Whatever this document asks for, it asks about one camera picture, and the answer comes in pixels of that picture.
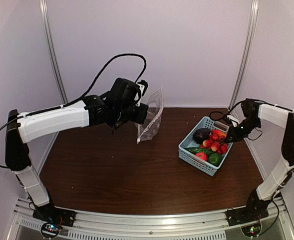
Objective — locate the front aluminium rail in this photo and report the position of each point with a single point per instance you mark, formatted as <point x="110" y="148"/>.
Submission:
<point x="210" y="225"/>

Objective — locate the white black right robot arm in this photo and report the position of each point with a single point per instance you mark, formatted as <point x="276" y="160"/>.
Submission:
<point x="255" y="111"/>

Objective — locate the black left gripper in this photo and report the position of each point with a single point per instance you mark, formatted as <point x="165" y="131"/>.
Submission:
<point x="140" y="117"/>

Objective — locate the red tomato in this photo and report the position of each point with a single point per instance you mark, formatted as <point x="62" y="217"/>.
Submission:
<point x="202" y="156"/>

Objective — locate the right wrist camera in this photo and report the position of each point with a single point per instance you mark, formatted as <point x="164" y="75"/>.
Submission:
<point x="234" y="121"/>

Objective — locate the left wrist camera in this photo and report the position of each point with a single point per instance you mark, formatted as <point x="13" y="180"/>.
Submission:
<point x="143" y="85"/>

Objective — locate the dark purple eggplant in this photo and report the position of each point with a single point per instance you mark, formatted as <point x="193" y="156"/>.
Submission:
<point x="201" y="135"/>

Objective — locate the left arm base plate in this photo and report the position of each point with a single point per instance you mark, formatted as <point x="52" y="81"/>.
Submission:
<point x="54" y="215"/>

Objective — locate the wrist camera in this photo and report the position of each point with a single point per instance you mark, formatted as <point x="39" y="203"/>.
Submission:
<point x="143" y="85"/>
<point x="234" y="121"/>

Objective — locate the clear zip top bag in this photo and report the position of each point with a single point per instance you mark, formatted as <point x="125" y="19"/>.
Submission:
<point x="151" y="126"/>

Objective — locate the green cucumber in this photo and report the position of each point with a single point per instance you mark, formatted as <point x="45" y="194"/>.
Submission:
<point x="195" y="150"/>

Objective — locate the red peach bunch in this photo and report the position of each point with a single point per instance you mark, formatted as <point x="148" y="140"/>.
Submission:
<point x="216" y="142"/>

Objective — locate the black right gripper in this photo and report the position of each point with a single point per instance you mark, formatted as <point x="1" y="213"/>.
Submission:
<point x="232" y="132"/>

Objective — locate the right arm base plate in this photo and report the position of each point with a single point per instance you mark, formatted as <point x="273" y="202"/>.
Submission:
<point x="244" y="215"/>

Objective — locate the right aluminium frame post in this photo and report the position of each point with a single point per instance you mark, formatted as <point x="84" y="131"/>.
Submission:
<point x="253" y="18"/>

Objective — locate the light blue plastic basket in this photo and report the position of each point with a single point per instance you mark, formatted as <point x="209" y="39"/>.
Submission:
<point x="209" y="155"/>

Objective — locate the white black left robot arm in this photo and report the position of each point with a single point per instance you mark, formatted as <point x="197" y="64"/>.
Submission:
<point x="22" y="128"/>

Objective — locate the aluminium frame post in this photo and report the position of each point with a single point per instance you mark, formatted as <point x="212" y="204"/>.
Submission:
<point x="51" y="49"/>
<point x="253" y="18"/>

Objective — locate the green bell pepper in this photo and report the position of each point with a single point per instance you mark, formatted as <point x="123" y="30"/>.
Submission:
<point x="215" y="159"/>

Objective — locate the left aluminium frame post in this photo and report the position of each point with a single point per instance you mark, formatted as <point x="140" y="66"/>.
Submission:
<point x="51" y="49"/>

